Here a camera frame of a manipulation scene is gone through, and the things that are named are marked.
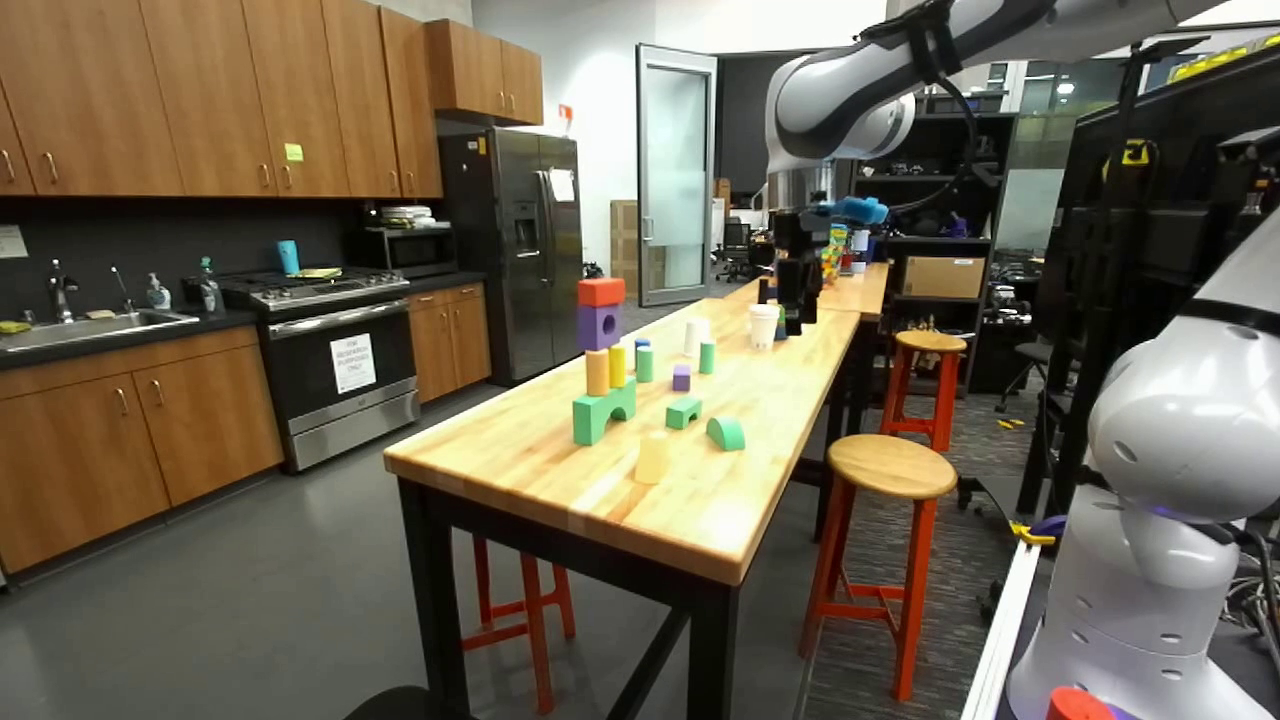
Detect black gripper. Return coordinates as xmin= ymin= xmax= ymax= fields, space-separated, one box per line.
xmin=774 ymin=212 xmax=829 ymax=339

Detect colourful toy block pile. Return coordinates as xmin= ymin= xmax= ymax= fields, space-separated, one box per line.
xmin=813 ymin=219 xmax=861 ymax=287

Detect green half-round block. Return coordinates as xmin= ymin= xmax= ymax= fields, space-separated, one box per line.
xmin=705 ymin=410 xmax=754 ymax=454

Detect red rectangular block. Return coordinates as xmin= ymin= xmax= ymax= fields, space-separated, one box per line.
xmin=577 ymin=277 xmax=634 ymax=311

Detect purple block with hole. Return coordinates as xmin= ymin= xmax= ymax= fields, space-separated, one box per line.
xmin=577 ymin=305 xmax=629 ymax=355

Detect orange cylinder block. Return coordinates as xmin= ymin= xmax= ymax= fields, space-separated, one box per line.
xmin=579 ymin=346 xmax=615 ymax=400

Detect white ribbed cup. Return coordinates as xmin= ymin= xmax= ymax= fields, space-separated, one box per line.
xmin=744 ymin=298 xmax=783 ymax=353

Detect glass door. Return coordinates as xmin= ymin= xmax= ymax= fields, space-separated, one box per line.
xmin=634 ymin=38 xmax=720 ymax=311

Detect brown wooden board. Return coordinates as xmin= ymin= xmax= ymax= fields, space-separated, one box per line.
xmin=608 ymin=194 xmax=645 ymax=291

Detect steel refrigerator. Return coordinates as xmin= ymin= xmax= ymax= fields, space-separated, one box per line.
xmin=436 ymin=125 xmax=587 ymax=391

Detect brown wooden base cabinet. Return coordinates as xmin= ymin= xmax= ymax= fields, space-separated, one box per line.
xmin=0 ymin=325 xmax=287 ymax=580
xmin=405 ymin=278 xmax=496 ymax=406

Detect long wooden table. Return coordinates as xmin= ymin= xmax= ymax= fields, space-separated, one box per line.
xmin=395 ymin=311 xmax=878 ymax=720

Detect black metal equipment rack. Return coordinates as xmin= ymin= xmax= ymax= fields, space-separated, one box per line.
xmin=1037 ymin=34 xmax=1280 ymax=541

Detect steel microwave oven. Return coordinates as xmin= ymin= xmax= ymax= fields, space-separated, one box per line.
xmin=347 ymin=219 xmax=459 ymax=278

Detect white dishes stack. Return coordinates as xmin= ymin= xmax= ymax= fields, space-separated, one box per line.
xmin=375 ymin=199 xmax=440 ymax=232

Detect red button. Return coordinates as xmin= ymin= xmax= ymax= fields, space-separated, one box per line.
xmin=1045 ymin=685 xmax=1112 ymax=720

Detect steel oven with stove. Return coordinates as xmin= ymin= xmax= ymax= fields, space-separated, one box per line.
xmin=215 ymin=266 xmax=424 ymax=481

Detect dark green bottle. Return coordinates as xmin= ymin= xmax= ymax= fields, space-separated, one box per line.
xmin=198 ymin=253 xmax=223 ymax=320

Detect steel sink with faucet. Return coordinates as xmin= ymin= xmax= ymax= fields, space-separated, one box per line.
xmin=0 ymin=257 xmax=205 ymax=355

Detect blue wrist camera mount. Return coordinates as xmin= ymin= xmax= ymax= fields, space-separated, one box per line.
xmin=813 ymin=191 xmax=894 ymax=232

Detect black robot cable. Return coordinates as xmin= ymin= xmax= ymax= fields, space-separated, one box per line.
xmin=855 ymin=0 xmax=1016 ymax=216

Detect small brown wall cabinet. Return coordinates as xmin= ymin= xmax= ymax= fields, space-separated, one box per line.
xmin=424 ymin=15 xmax=547 ymax=132

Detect brown wooden wall cabinets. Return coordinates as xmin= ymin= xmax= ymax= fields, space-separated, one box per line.
xmin=0 ymin=0 xmax=449 ymax=203

